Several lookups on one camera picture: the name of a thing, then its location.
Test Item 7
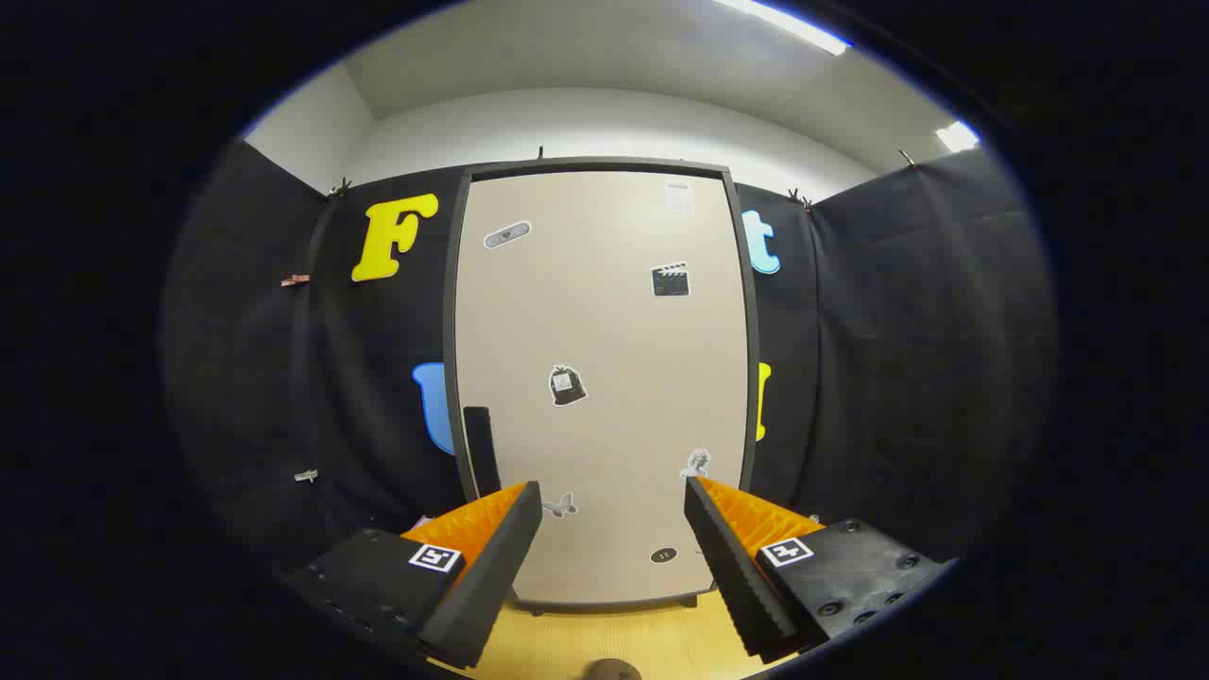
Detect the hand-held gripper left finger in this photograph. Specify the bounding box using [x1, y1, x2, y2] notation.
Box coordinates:
[280, 480, 545, 672]

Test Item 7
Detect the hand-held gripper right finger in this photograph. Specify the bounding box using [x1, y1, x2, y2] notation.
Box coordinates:
[684, 475, 955, 662]

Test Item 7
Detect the black door handle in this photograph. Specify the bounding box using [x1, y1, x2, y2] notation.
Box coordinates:
[463, 406, 502, 500]

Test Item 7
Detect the grey shoe cabinet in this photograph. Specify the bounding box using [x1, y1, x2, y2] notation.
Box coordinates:
[444, 156, 762, 615]

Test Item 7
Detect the black backdrop cloth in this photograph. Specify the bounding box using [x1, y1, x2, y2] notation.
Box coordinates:
[161, 137, 1054, 587]

